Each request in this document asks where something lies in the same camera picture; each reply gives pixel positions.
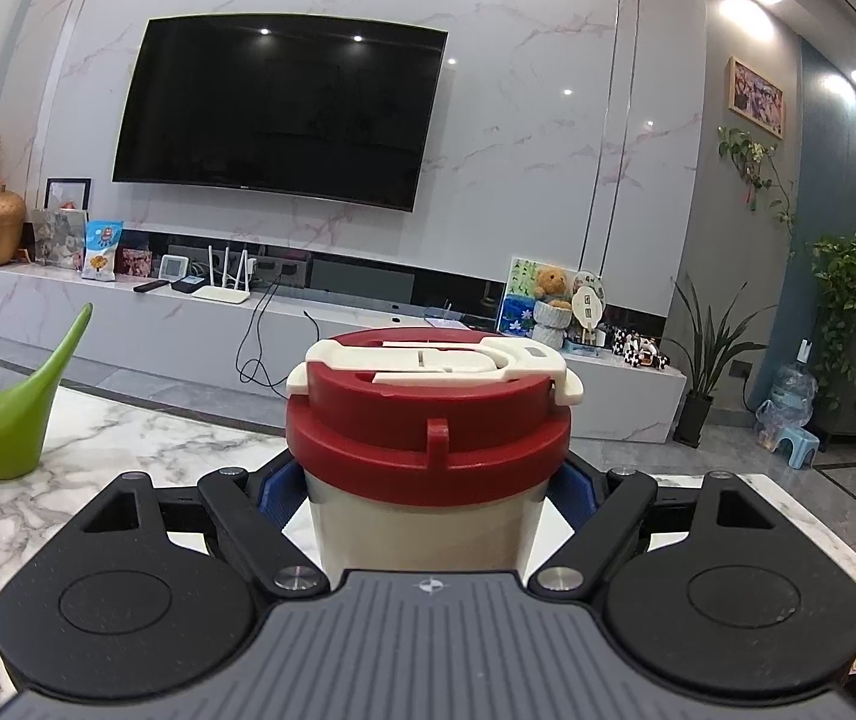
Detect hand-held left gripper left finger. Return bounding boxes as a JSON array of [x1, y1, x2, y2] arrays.
[[68, 456, 330, 602]]

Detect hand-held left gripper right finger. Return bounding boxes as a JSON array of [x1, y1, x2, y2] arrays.
[[524, 456, 792, 602]]

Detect cream cup with red lid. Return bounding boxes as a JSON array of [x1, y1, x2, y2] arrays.
[[284, 326, 588, 592]]

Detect long-leaf potted plant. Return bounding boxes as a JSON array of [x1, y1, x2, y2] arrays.
[[669, 274, 774, 449]]

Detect black and white figurines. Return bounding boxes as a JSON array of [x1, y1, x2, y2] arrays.
[[600, 326, 672, 370]]

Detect white ribbed pot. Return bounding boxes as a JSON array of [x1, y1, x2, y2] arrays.
[[531, 302, 573, 350]]

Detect blue flower painting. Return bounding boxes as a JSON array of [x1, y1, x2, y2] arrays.
[[498, 256, 549, 335]]

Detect blue step stool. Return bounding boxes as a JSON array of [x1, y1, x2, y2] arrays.
[[761, 420, 821, 472]]

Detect white router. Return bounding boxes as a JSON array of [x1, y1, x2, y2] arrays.
[[194, 244, 258, 306]]

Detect brown teddy bear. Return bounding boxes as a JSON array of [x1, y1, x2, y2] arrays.
[[533, 268, 573, 308]]

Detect white marble television cabinet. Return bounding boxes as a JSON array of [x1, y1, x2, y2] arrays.
[[0, 221, 687, 445]]

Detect dark grey media box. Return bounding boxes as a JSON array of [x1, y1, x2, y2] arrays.
[[311, 255, 415, 302]]

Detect clear blue water jug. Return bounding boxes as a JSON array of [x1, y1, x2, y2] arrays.
[[756, 362, 819, 440]]

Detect pink picture card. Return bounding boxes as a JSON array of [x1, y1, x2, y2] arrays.
[[114, 245, 154, 277]]

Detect green watering can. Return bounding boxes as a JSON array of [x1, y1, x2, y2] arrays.
[[0, 302, 94, 481]]

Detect blue snack bag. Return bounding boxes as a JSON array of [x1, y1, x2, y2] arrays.
[[83, 220, 125, 281]]

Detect clear patterned bag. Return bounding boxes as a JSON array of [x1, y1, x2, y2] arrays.
[[30, 208, 89, 269]]

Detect bushy green leafy plant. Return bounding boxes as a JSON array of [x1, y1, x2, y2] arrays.
[[806, 232, 856, 410]]

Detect hanging vine plant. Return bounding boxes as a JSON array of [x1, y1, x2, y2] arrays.
[[716, 126, 800, 241]]

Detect black cable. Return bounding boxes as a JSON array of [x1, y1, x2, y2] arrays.
[[236, 277, 322, 391]]

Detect black photo frame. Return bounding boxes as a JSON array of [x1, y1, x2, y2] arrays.
[[44, 178, 92, 212]]

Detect black wall television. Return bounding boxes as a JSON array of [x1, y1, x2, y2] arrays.
[[111, 13, 450, 213]]

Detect framed wall picture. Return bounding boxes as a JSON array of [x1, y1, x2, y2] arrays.
[[728, 56, 785, 140]]

